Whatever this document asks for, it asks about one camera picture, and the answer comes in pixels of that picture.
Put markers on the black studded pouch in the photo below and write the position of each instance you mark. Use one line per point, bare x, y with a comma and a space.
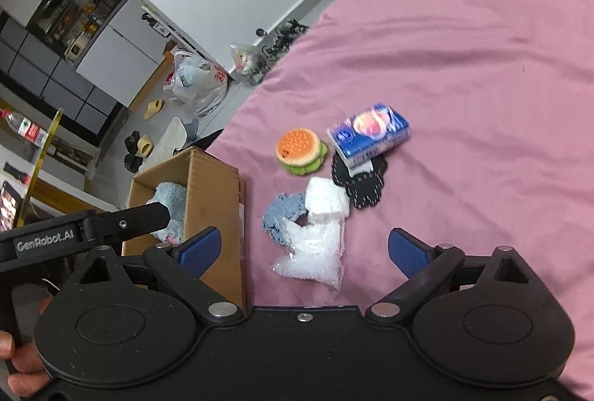
366, 192

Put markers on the clear bag of white filling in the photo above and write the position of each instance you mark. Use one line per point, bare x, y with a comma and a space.
311, 257

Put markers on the blue fluffy plush toy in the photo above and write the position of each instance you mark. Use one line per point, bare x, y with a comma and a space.
169, 197

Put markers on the water bottle red label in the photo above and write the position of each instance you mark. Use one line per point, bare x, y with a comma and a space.
25, 127

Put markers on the cream floor towel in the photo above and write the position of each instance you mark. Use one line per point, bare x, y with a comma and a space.
172, 135

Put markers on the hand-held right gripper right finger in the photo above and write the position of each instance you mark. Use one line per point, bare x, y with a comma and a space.
406, 250

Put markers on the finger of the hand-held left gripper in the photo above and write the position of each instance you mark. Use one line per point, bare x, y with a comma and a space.
134, 219

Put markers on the pink bed sheet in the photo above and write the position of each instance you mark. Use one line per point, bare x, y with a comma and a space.
464, 57

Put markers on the clear plastic bag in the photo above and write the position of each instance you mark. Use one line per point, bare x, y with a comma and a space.
248, 62

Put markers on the cardboard box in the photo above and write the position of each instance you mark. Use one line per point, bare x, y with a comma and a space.
213, 197

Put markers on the white cabinet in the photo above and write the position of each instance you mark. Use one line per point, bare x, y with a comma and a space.
120, 53

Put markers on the yellow frame edge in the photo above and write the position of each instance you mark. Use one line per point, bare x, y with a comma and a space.
41, 159

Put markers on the hamburger plush toy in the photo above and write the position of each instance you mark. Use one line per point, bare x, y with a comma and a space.
299, 150

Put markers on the blue tissue pack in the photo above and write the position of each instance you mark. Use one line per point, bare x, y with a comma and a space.
366, 134

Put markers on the yellow slipper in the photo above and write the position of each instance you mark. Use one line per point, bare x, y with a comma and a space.
145, 146
153, 109

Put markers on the person's left hand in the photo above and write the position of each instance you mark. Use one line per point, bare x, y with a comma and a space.
28, 368

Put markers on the grey drawer cabinet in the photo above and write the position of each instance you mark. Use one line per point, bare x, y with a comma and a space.
55, 80

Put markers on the white plastic bag red print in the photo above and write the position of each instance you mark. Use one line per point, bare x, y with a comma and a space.
197, 80

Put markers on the blue-grey fluffy cloth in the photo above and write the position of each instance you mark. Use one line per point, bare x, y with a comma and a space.
278, 215

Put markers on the black open shelf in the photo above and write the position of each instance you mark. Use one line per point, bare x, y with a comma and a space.
79, 6

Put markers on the black slipper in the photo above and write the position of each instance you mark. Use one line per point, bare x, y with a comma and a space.
133, 162
132, 139

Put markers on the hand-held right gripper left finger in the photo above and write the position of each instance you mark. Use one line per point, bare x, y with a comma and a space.
202, 250

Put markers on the white towel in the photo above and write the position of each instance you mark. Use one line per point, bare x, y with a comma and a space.
325, 199

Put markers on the grey sneaker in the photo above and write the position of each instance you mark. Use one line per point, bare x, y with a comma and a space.
297, 27
283, 40

